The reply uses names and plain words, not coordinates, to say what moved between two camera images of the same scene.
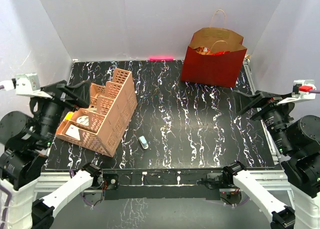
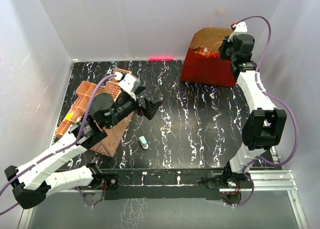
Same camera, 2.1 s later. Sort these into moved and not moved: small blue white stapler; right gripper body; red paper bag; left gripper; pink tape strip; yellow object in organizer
Moved: right gripper body; left gripper
Not moved: yellow object in organizer; red paper bag; pink tape strip; small blue white stapler
